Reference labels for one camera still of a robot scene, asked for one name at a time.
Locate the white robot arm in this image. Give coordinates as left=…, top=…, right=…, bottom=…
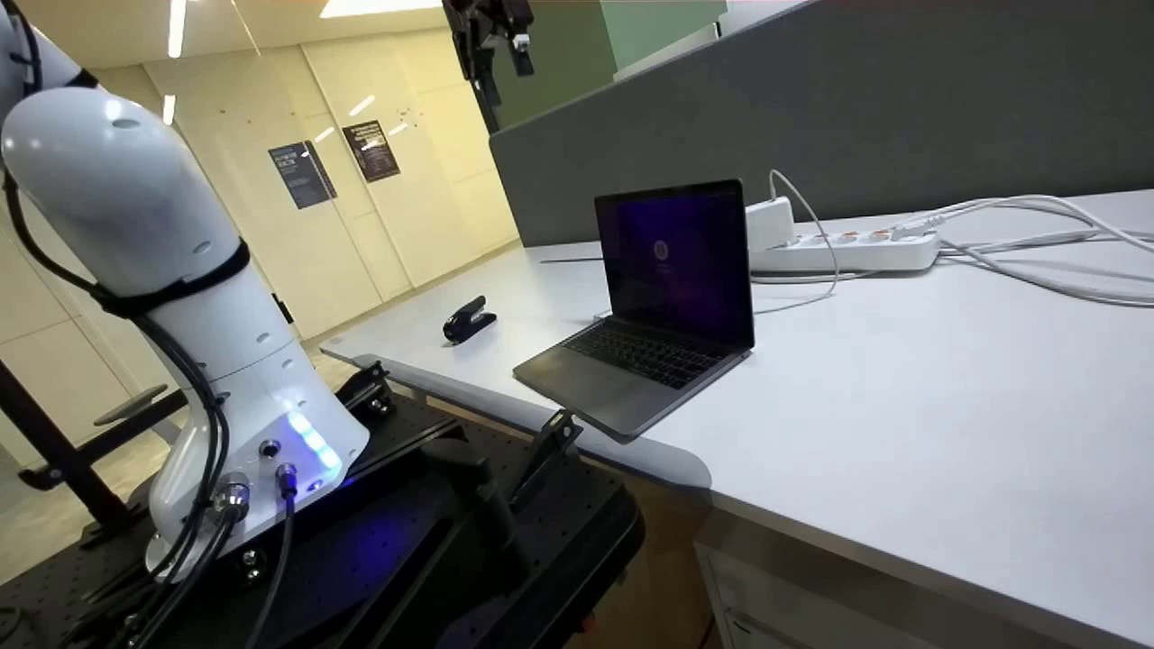
left=2, top=16, right=368, bottom=582

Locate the dark wall poster right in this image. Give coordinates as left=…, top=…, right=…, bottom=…
left=344, top=118, right=400, bottom=183

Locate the black tripod stand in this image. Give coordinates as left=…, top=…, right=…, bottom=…
left=0, top=364, right=186, bottom=549

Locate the dark wall poster left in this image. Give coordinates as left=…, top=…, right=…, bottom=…
left=272, top=141, right=334, bottom=211

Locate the grey open laptop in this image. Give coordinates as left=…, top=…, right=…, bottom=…
left=511, top=179, right=752, bottom=442

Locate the white charging cable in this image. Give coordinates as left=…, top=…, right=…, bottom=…
left=752, top=165, right=1154, bottom=316

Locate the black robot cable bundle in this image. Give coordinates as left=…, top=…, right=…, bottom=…
left=0, top=165, right=302, bottom=649

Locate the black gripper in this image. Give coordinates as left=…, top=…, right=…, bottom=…
left=439, top=0, right=535, bottom=131

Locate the black stapler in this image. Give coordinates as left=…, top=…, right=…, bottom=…
left=443, top=296, right=493, bottom=348

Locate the dark wall poster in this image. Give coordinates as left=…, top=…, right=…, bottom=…
left=272, top=141, right=334, bottom=211
left=344, top=118, right=400, bottom=183

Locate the white power adapter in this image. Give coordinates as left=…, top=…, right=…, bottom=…
left=745, top=198, right=794, bottom=253

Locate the grey desk partition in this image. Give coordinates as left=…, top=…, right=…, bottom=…
left=490, top=0, right=1154, bottom=244

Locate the white power strip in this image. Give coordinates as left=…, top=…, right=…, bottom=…
left=749, top=230, right=939, bottom=274

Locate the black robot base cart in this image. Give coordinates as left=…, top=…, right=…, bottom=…
left=2, top=367, right=647, bottom=649

